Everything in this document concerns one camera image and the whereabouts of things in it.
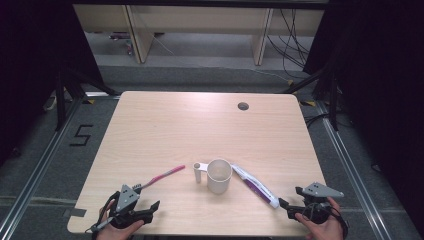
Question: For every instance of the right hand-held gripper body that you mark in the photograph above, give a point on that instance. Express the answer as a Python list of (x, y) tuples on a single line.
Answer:
[(320, 190)]

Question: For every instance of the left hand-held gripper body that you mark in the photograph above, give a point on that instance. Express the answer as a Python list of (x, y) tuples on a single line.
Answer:
[(127, 197)]

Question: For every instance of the pink toothbrush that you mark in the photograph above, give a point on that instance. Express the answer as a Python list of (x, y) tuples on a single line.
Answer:
[(160, 177)]

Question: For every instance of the white purple toothpaste tube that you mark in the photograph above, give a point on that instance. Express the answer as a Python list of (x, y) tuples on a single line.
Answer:
[(256, 188)]

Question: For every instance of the person's left hand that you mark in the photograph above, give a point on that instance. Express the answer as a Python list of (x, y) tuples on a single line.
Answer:
[(113, 234)]

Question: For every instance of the person's right hand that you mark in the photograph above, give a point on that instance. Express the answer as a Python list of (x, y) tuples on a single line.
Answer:
[(323, 232)]

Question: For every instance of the black tape patch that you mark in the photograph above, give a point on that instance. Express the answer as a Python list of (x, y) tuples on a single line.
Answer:
[(76, 212)]

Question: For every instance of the black metal stand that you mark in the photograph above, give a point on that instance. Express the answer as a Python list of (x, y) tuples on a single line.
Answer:
[(60, 100), (333, 100)]

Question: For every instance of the dark curtain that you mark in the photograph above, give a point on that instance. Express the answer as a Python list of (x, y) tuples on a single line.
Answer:
[(30, 66), (383, 83)]

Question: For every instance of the small red item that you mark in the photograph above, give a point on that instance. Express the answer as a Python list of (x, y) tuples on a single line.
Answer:
[(128, 47)]

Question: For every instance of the aluminium floor rail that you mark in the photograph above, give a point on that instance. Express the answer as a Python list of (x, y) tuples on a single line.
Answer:
[(33, 176), (350, 166)]

